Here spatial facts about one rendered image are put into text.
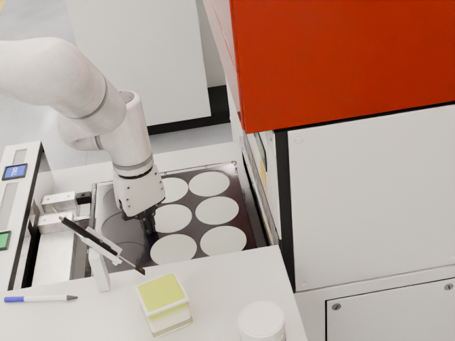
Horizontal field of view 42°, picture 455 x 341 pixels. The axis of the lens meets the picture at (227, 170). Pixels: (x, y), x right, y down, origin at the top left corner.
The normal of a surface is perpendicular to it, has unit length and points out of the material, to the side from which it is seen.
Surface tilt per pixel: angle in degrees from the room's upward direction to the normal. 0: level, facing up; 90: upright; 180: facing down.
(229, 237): 0
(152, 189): 92
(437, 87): 90
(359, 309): 90
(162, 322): 90
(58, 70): 80
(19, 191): 0
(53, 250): 0
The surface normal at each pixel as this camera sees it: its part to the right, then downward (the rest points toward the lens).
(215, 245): -0.10, -0.80
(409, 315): 0.14, 0.57
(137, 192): 0.57, 0.44
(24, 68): 0.35, 0.25
